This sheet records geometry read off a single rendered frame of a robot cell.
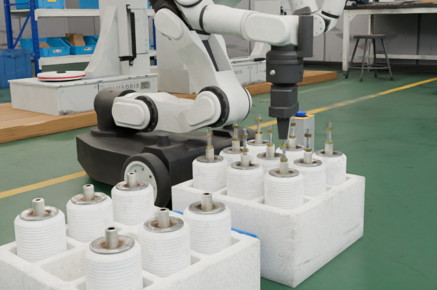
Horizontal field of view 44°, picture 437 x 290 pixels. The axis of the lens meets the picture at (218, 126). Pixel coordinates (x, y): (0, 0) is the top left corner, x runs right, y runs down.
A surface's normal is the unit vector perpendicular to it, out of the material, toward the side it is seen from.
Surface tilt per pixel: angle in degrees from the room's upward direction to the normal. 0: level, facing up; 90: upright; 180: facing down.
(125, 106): 90
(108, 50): 90
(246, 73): 90
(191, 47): 113
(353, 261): 0
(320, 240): 90
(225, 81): 52
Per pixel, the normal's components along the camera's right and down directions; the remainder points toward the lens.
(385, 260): -0.02, -0.98
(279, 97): -0.32, 0.19
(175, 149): 0.52, -0.62
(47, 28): 0.76, 0.11
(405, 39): -0.65, 0.16
